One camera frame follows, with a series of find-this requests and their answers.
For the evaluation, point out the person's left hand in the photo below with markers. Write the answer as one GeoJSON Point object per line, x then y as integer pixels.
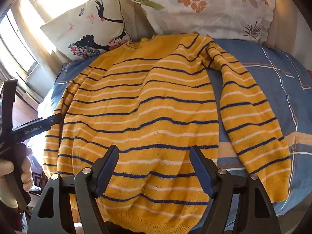
{"type": "Point", "coordinates": [24, 170]}

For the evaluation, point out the window frame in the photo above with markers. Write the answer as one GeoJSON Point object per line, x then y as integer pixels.
{"type": "Point", "coordinates": [14, 43]}

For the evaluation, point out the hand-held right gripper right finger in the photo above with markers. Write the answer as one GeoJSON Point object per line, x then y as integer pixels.
{"type": "Point", "coordinates": [203, 173]}

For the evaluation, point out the beige curtain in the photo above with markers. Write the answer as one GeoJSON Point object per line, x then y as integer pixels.
{"type": "Point", "coordinates": [46, 0]}

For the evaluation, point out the yellow striped sweater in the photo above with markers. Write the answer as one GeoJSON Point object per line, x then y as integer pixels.
{"type": "Point", "coordinates": [151, 117]}

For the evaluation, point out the blue plaid bed sheet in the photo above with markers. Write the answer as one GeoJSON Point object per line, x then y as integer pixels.
{"type": "Point", "coordinates": [273, 82]}

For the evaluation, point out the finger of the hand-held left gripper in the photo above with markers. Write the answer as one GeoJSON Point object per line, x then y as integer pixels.
{"type": "Point", "coordinates": [54, 118]}

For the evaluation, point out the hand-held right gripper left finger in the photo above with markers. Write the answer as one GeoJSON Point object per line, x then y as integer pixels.
{"type": "Point", "coordinates": [105, 173]}

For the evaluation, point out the leaf print pillow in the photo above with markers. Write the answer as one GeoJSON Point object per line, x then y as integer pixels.
{"type": "Point", "coordinates": [207, 7]}

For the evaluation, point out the cushion with silhouette print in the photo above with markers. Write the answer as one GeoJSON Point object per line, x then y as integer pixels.
{"type": "Point", "coordinates": [84, 29]}

